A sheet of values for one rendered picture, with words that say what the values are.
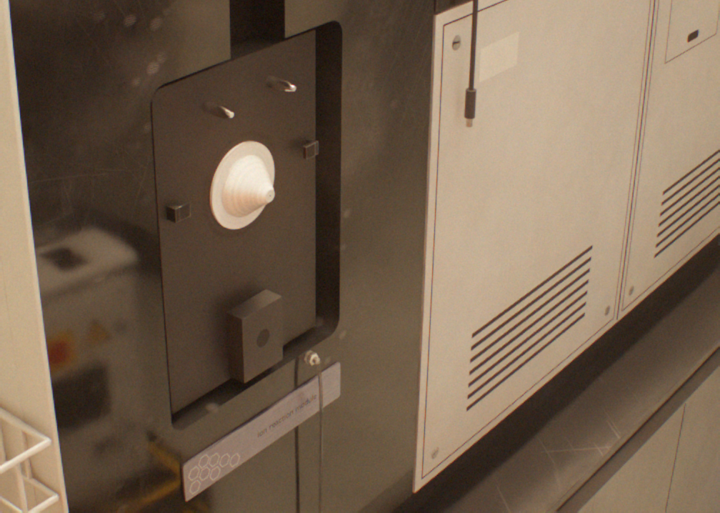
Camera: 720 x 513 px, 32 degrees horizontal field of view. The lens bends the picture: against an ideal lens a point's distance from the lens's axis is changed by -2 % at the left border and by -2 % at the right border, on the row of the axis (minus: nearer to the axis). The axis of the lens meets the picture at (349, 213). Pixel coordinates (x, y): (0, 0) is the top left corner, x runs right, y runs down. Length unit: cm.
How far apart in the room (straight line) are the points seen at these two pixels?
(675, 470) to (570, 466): 33
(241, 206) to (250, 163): 3
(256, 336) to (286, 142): 14
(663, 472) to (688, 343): 17
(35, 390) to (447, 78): 43
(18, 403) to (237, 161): 22
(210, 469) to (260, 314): 12
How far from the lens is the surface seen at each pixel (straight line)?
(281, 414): 98
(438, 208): 107
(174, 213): 82
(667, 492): 169
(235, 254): 89
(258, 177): 85
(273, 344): 93
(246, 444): 96
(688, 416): 165
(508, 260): 121
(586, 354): 154
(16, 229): 74
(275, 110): 88
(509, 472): 136
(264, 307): 91
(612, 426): 145
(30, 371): 80
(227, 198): 85
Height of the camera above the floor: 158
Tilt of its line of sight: 27 degrees down
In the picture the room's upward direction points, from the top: 1 degrees clockwise
